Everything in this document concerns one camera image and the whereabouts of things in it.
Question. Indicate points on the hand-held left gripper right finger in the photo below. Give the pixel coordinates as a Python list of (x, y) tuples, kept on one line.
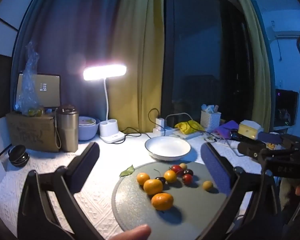
[(215, 167)]

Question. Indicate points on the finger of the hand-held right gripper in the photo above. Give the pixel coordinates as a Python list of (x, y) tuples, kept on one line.
[(250, 149), (240, 136)]

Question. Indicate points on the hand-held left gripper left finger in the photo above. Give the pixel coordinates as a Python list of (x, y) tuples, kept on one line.
[(86, 158)]

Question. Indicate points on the dark cherry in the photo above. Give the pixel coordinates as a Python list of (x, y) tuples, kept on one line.
[(188, 172), (161, 180)]

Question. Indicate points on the red cherry tomato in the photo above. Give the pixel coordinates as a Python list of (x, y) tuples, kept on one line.
[(187, 179), (175, 168)]

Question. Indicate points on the small orange kumquat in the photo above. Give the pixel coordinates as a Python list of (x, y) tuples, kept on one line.
[(170, 176)]

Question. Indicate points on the round grey tray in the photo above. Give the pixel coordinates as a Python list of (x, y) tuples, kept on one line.
[(190, 212)]

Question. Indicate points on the white plate with dark rim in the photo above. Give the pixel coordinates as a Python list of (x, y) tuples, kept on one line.
[(167, 147)]

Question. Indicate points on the tangerine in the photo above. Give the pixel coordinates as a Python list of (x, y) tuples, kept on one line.
[(162, 201), (153, 186), (142, 178)]

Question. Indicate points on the person's left hand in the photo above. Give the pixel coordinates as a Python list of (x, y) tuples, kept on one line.
[(132, 233)]

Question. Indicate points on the yellow cheese-shaped box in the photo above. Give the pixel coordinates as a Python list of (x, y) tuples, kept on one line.
[(250, 129)]

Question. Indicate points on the purple cloth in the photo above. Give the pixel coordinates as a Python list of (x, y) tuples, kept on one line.
[(226, 128)]

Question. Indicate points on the lavender bowl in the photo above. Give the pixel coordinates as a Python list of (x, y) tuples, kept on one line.
[(88, 132)]

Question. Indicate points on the key bunch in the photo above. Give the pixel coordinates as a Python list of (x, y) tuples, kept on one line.
[(210, 138)]

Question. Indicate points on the white woven basket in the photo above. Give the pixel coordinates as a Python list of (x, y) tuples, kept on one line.
[(210, 121)]

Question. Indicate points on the steel tumbler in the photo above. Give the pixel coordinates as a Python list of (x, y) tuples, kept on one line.
[(67, 130)]

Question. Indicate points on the small packets in basket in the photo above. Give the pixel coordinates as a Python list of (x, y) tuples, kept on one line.
[(210, 108)]

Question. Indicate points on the green leaf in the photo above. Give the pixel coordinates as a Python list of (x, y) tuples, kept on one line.
[(127, 171)]

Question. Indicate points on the yellow printed bag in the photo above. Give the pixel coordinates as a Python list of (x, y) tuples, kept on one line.
[(188, 127)]

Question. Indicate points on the white power strip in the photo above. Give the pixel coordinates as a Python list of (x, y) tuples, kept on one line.
[(175, 132)]

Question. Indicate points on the computer case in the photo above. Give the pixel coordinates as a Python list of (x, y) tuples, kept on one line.
[(286, 107)]

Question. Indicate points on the cardboard box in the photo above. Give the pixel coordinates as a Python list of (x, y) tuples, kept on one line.
[(32, 132)]

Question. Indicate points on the yellow curtain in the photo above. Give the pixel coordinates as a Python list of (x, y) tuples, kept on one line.
[(260, 80), (140, 55)]

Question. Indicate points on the black headphones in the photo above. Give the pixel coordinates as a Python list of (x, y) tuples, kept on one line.
[(18, 155)]

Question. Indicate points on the white charger plug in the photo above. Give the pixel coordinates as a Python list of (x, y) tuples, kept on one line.
[(160, 123)]

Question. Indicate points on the tablet screen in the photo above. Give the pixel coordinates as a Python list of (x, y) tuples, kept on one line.
[(50, 90)]

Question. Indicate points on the white desk lamp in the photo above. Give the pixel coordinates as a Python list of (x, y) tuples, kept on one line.
[(105, 72)]

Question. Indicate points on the clear plastic bag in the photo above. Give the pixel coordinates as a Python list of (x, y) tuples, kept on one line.
[(30, 80)]

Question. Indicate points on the dark window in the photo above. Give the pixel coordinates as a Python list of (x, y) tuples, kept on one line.
[(202, 42)]

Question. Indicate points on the white air conditioner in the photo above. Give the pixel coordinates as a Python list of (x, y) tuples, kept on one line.
[(286, 31)]

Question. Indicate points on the dark blue curtain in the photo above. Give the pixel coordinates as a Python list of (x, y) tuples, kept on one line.
[(72, 30)]

